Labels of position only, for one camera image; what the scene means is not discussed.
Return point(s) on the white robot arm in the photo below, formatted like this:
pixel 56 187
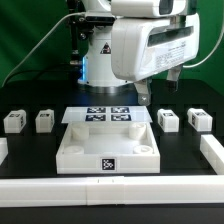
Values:
pixel 100 16

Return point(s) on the white U-shaped fence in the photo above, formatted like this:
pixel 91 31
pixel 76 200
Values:
pixel 111 191

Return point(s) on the black camera stand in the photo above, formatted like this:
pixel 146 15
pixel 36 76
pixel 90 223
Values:
pixel 76 9

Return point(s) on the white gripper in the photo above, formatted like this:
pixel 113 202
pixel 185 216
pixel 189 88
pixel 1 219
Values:
pixel 144 47

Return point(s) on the white square tabletop tray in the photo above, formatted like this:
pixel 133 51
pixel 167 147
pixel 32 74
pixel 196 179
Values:
pixel 108 148

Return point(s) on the white tag sheet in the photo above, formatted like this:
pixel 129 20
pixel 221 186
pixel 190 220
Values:
pixel 106 114

